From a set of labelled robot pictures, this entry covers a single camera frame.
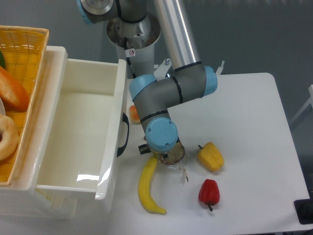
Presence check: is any yellow wicker basket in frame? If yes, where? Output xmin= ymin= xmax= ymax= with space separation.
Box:
xmin=0 ymin=25 xmax=49 ymax=186

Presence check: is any yellow plastic banana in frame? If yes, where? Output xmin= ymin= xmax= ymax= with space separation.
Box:
xmin=138 ymin=155 xmax=167 ymax=215

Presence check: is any orange baguette loaf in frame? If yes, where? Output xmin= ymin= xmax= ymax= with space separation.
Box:
xmin=0 ymin=67 xmax=30 ymax=112

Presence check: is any black device at table edge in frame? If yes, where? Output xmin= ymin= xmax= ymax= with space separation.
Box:
xmin=294 ymin=199 xmax=313 ymax=225

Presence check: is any green vegetable piece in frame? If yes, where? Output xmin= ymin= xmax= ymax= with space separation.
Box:
xmin=0 ymin=51 xmax=6 ymax=69

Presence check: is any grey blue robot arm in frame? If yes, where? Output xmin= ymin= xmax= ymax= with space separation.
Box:
xmin=77 ymin=0 xmax=218 ymax=159

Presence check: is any orange round bread roll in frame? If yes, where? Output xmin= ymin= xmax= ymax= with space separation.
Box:
xmin=129 ymin=105 xmax=141 ymax=124

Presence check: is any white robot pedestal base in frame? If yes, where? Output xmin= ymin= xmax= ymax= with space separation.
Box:
xmin=107 ymin=12 xmax=161 ymax=79

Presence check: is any beige bagel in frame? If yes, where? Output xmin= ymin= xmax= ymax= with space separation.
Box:
xmin=0 ymin=114 xmax=19 ymax=160

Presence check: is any white open plastic drawer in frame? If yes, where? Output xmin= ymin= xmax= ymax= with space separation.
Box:
xmin=36 ymin=59 xmax=127 ymax=200

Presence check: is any white plastic drawer cabinet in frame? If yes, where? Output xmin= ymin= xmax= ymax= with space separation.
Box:
xmin=0 ymin=46 xmax=125 ymax=218

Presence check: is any brown toast slice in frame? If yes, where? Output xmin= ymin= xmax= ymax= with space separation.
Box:
xmin=143 ymin=136 xmax=189 ymax=185

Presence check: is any yellow plastic bell pepper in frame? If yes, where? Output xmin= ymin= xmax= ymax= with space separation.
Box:
xmin=197 ymin=142 xmax=224 ymax=172

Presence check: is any red plastic bell pepper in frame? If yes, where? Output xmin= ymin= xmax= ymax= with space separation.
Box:
xmin=198 ymin=179 xmax=220 ymax=212

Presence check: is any white plate edge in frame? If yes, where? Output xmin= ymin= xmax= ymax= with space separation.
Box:
xmin=0 ymin=99 xmax=5 ymax=115

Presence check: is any white metal frame right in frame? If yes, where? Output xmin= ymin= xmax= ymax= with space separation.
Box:
xmin=289 ymin=85 xmax=313 ymax=130

